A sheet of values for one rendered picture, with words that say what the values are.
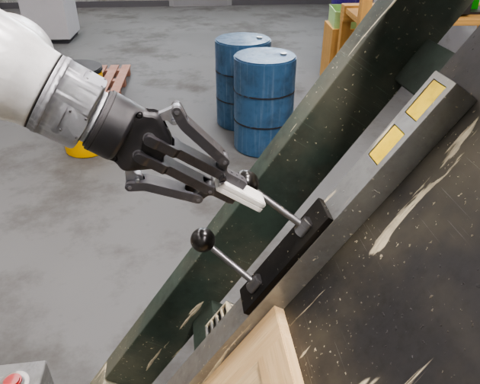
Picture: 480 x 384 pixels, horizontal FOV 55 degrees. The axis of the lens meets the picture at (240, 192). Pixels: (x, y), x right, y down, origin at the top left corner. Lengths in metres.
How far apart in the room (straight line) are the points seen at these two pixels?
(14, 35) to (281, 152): 0.48
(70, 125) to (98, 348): 2.04
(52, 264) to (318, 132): 2.43
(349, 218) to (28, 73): 0.42
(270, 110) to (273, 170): 2.96
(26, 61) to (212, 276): 0.61
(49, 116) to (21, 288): 2.47
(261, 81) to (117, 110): 3.20
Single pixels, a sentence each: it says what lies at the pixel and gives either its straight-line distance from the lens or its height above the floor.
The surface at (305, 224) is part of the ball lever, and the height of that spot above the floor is 1.49.
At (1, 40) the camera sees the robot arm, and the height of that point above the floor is 1.75.
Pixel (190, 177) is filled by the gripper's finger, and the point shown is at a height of 1.57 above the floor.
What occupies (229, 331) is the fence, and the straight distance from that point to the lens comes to 0.74.
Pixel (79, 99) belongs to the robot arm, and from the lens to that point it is 0.51.
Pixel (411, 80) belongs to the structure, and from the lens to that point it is 0.79.
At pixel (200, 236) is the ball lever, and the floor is 1.44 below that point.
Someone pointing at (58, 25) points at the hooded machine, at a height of 0.28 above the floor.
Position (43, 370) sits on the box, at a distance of 1.25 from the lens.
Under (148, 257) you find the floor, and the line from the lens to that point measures 2.93.
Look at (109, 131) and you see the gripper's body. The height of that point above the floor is 1.65.
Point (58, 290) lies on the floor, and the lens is 2.86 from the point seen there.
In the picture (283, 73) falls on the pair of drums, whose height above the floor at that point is 0.73.
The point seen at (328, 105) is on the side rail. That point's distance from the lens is 0.81.
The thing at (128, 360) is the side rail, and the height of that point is 0.97.
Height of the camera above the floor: 1.86
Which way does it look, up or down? 32 degrees down
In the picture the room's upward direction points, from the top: straight up
